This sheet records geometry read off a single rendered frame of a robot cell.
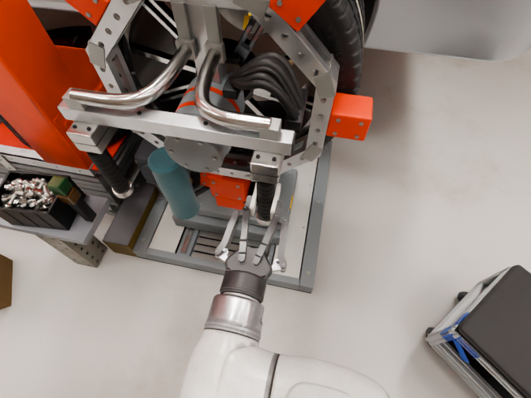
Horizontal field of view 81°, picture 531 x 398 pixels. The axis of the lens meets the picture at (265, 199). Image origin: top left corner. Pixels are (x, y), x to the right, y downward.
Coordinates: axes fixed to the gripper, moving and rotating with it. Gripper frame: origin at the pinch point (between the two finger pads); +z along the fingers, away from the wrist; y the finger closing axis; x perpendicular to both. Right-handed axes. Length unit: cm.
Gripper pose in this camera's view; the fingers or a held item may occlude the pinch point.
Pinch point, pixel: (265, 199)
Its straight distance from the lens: 62.7
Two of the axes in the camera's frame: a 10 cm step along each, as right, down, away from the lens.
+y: 9.8, 1.7, -1.1
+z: 2.1, -8.3, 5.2
